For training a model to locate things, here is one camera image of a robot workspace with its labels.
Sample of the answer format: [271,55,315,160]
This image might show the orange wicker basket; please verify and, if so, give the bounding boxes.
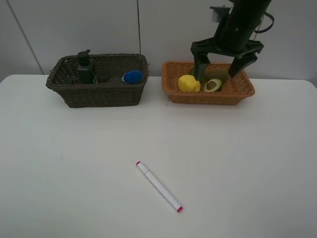
[161,61,255,105]

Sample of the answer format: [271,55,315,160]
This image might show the dark brown wicker basket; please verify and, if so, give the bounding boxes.
[46,54,149,108]

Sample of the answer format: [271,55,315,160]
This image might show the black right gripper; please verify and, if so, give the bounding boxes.
[191,17,264,82]

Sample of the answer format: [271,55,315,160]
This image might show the halved avocado with pit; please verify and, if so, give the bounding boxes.
[203,78,222,93]

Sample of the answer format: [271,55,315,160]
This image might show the white bottle blue cap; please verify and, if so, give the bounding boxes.
[121,70,143,84]

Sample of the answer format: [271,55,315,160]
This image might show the brown kiwi fruit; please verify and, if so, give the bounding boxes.
[207,68,229,82]

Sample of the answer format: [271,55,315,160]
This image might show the black whiteboard eraser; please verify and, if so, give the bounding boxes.
[107,77,123,84]

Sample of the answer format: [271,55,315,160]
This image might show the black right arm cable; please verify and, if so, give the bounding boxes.
[252,9,275,42]

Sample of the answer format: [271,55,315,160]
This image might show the white pink-tipped marker pen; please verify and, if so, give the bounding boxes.
[136,161,183,213]

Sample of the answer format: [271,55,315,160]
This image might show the yellow lemon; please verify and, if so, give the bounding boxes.
[178,75,201,92]

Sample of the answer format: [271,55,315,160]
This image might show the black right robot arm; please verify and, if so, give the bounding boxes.
[191,0,274,81]

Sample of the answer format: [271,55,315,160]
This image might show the dark green pump bottle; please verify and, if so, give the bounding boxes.
[77,50,98,84]

